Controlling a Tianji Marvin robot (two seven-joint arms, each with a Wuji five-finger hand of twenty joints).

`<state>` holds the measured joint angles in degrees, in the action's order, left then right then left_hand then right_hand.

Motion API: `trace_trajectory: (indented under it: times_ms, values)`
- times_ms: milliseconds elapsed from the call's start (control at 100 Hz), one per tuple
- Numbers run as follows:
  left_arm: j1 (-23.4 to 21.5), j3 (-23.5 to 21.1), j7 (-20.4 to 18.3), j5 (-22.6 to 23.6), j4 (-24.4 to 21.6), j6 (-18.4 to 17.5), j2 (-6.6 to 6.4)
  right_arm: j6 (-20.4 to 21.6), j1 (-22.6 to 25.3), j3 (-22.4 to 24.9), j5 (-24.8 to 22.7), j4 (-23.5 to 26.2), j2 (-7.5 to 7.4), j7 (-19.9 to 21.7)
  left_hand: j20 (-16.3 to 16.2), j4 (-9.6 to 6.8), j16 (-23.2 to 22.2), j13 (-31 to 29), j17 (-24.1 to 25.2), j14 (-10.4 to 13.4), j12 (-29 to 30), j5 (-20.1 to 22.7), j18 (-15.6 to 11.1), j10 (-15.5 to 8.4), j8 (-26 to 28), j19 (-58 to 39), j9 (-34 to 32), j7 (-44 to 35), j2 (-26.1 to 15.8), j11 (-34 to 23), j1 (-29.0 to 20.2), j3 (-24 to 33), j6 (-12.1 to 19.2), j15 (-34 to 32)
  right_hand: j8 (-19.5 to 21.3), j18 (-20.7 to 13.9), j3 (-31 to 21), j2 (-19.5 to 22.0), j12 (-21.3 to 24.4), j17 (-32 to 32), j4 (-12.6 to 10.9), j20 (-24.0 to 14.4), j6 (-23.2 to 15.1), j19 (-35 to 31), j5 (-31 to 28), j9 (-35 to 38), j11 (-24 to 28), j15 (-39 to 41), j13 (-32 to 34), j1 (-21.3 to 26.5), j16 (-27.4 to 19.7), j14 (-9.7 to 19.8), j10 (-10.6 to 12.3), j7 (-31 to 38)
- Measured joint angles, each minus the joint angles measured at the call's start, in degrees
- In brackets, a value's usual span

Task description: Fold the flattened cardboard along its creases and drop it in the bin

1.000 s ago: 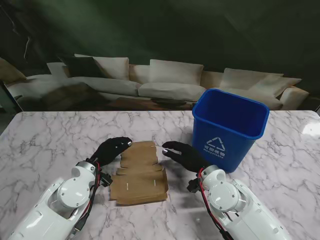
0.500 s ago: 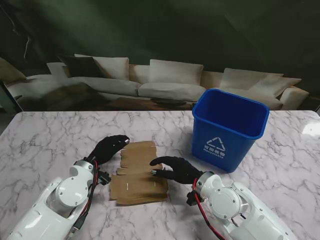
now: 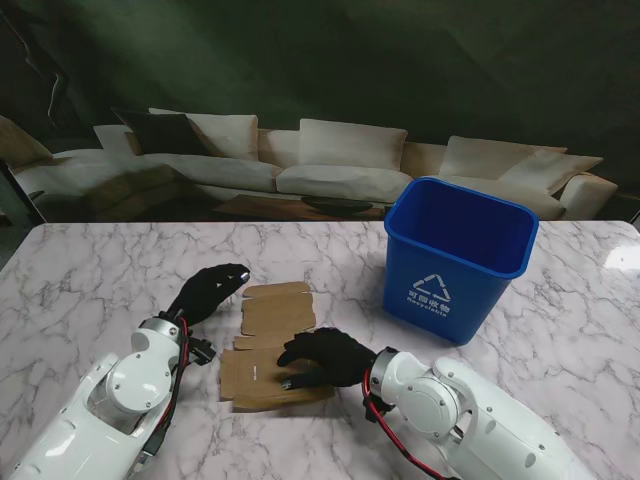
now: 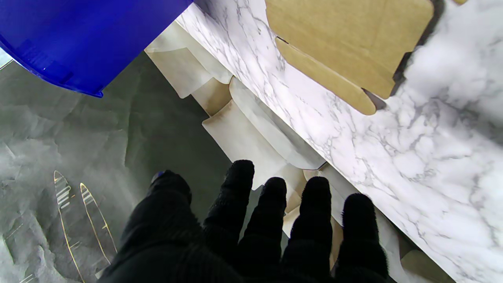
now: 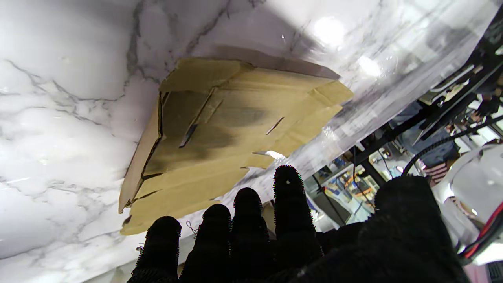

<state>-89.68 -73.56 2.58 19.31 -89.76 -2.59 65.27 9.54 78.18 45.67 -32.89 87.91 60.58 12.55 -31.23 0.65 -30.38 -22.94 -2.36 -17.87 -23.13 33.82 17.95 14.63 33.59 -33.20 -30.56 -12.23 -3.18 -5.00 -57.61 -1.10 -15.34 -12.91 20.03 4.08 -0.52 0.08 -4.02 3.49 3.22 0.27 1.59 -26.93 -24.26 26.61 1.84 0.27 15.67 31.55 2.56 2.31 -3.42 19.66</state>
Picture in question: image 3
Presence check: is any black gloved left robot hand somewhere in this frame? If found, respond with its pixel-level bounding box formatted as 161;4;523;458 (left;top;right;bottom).
167;263;251;326

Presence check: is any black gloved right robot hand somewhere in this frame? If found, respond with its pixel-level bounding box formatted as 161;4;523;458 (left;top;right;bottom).
277;327;379;391

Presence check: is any brown cardboard box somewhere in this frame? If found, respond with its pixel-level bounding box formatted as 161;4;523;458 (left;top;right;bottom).
218;280;337;414

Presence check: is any blue recycling bin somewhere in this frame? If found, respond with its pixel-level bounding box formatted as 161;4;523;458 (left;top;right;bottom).
382;175;540;346

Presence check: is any dark panel beside backdrop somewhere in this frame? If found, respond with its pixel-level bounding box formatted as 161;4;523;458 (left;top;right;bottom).
0;157;49;227

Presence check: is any printed sofa scene backdrop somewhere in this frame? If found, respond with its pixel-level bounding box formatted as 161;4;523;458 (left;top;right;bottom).
0;0;640;224

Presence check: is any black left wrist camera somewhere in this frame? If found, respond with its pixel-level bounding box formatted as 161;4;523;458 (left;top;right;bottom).
187;337;217;364

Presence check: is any red black right arm cable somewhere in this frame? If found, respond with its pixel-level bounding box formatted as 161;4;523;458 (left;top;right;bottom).
360;369;451;476

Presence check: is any red black arm cable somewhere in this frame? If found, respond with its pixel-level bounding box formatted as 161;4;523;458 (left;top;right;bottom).
360;369;451;476
144;319;195;461

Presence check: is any red black left arm cable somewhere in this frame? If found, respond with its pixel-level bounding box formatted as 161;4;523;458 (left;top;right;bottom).
144;319;195;461

